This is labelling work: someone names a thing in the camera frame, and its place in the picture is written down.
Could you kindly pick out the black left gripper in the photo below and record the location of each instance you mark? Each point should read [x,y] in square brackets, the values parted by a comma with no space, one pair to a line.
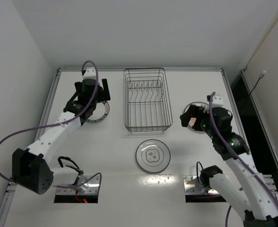
[103,93]

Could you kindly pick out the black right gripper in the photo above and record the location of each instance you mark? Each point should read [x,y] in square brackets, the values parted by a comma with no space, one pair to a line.
[189,117]

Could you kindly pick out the green rimmed white plate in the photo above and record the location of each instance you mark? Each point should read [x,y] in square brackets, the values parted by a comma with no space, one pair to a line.
[100,113]

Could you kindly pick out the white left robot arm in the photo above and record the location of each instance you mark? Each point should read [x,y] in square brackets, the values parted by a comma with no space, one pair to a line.
[30,166]

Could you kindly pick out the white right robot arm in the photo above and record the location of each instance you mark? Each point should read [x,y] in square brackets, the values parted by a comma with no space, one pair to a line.
[253,201]

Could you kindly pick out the plate under right gripper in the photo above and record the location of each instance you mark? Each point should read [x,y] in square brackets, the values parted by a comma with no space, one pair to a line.
[192,116]

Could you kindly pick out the white plate with dark rim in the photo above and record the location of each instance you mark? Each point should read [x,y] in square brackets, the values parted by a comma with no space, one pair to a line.
[153,156]

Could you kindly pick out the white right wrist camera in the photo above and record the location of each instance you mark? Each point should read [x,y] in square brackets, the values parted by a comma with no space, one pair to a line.
[217,101]

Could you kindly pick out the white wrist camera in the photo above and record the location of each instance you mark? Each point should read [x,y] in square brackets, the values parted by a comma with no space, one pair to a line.
[217,101]
[90,73]

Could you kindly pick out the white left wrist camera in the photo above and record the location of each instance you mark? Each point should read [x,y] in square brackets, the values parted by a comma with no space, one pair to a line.
[90,73]

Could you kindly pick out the grey wire dish rack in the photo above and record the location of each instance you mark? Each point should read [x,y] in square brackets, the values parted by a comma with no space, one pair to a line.
[147,107]

